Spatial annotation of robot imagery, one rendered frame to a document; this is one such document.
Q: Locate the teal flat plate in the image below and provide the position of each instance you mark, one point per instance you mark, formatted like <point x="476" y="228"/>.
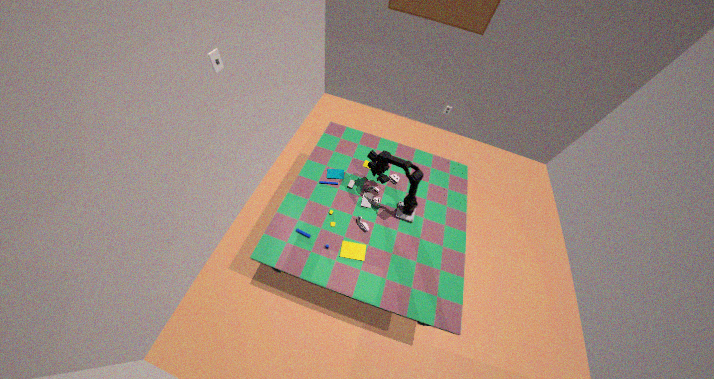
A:
<point x="335" y="174"/>

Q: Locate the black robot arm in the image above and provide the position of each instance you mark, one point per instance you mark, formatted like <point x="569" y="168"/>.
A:
<point x="383" y="159"/>

